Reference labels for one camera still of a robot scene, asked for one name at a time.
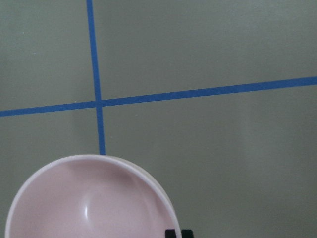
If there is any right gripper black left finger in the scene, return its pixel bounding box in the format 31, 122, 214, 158
165, 229, 176, 238

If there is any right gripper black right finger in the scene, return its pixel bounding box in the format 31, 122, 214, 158
181, 229, 193, 238

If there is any pink bowl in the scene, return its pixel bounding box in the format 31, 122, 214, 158
4, 155, 182, 238

